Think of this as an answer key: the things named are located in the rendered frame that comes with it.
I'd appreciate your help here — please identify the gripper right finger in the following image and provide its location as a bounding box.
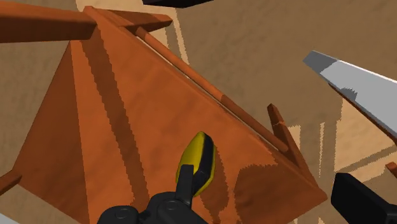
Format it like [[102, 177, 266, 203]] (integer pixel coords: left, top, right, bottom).
[[330, 172, 397, 224]]

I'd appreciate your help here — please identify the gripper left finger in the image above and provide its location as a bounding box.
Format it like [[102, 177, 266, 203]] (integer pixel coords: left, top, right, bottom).
[[96, 164, 209, 224]]

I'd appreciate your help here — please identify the yellow and black oval object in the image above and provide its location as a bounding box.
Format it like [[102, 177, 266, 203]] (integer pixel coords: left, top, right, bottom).
[[175, 131, 217, 197]]

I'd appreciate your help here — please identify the brown wooden table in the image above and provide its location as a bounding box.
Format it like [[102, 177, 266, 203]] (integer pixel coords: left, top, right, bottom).
[[11, 5, 329, 224]]

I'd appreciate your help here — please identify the brown wooden chair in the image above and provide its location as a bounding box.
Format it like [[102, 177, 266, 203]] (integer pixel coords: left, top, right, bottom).
[[0, 169, 23, 196], [0, 1, 97, 44]]

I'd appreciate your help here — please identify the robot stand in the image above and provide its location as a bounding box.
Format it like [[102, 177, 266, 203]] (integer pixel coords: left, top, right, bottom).
[[142, 0, 216, 9]]

